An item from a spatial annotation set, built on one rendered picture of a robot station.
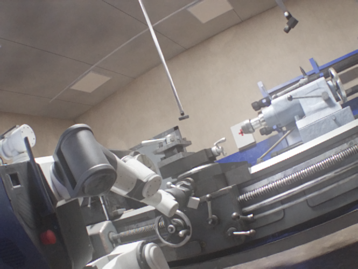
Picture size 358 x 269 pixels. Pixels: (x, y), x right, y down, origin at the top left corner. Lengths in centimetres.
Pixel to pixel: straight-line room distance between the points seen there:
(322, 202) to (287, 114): 54
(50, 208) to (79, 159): 13
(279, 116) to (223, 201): 58
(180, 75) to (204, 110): 79
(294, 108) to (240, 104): 335
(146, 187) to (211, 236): 70
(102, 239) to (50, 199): 125
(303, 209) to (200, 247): 56
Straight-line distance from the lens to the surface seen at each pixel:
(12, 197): 64
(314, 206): 154
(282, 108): 170
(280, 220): 157
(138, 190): 86
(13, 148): 85
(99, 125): 648
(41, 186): 67
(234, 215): 130
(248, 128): 177
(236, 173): 155
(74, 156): 67
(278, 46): 511
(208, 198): 139
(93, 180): 63
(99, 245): 195
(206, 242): 152
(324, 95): 163
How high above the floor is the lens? 77
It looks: 12 degrees up
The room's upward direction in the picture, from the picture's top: 19 degrees counter-clockwise
